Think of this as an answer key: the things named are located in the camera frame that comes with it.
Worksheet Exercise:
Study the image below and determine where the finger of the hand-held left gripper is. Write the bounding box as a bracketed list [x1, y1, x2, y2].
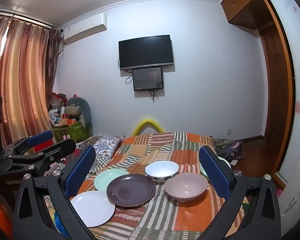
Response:
[9, 138, 77, 170]
[0, 130, 54, 159]

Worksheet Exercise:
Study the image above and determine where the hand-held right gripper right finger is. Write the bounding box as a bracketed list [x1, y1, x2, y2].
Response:
[199, 145, 282, 240]

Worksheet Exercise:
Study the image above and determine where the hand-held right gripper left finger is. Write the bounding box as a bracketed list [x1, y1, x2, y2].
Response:
[12, 145, 97, 240]

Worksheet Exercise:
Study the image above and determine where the mint green plate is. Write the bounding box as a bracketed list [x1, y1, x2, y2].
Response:
[94, 169, 130, 192]

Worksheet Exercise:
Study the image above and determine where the pink bowl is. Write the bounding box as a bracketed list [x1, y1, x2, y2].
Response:
[164, 172, 208, 202]

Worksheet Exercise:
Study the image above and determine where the white plate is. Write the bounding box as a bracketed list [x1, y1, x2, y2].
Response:
[70, 190, 116, 228]

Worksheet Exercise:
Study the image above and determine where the dark purple plate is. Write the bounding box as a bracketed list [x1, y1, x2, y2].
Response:
[106, 174, 157, 208]

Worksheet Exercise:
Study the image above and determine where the red black box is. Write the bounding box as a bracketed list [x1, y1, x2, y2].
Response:
[32, 140, 57, 153]

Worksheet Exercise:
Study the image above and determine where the mint green bowl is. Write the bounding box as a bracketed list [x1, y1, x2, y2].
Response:
[200, 156, 232, 179]

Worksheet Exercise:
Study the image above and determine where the green storage bag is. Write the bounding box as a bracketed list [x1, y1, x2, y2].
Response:
[52, 120, 88, 143]

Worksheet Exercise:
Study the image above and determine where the dark backpack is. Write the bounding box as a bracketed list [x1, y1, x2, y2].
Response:
[212, 137, 245, 165]

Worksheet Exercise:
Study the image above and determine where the blue patterned quilt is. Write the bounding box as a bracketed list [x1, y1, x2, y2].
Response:
[72, 132, 125, 175]

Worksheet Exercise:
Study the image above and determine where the red plastic bag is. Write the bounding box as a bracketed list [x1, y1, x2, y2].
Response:
[49, 92, 68, 110]

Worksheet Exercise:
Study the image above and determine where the grey plush toy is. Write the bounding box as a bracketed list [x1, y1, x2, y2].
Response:
[65, 96, 93, 138]

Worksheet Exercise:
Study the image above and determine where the yellow cartoon printed cloth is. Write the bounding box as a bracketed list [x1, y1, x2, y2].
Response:
[49, 200, 71, 235]

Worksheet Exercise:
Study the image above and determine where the white bowl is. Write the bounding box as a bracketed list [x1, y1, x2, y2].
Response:
[145, 161, 179, 183]

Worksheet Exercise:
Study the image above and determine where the orange striped curtain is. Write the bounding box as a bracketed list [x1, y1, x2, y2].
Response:
[0, 15, 53, 150]

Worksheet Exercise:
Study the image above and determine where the orange striped patchwork blanket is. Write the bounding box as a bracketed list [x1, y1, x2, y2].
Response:
[44, 131, 248, 240]

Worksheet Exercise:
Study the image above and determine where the white appliance with stickers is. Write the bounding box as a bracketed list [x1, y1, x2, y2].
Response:
[277, 149, 300, 230]

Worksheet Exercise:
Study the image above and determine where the brown patterned curtain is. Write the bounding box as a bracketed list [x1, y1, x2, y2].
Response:
[49, 24, 64, 95]

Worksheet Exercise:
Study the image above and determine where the yellow foam tube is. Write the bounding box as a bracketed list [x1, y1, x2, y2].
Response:
[131, 119, 165, 137]

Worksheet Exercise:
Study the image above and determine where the wooden door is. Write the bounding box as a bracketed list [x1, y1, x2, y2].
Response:
[259, 0, 297, 173]

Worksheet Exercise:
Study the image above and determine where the white air conditioner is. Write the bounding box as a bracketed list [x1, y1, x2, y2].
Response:
[61, 14, 108, 46]

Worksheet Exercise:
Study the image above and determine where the wooden overhead cabinet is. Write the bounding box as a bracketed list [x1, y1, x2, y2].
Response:
[220, 0, 280, 30]

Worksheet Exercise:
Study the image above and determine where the black looped cable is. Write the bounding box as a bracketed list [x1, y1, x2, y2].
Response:
[125, 69, 134, 85]

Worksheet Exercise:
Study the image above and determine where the black hanging cable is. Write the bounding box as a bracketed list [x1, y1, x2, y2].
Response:
[149, 89, 163, 103]

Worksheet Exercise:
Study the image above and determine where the small black wall monitor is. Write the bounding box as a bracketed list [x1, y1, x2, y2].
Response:
[132, 67, 164, 92]

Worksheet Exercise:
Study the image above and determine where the black wall television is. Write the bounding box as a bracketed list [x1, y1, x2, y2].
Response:
[118, 34, 175, 70]

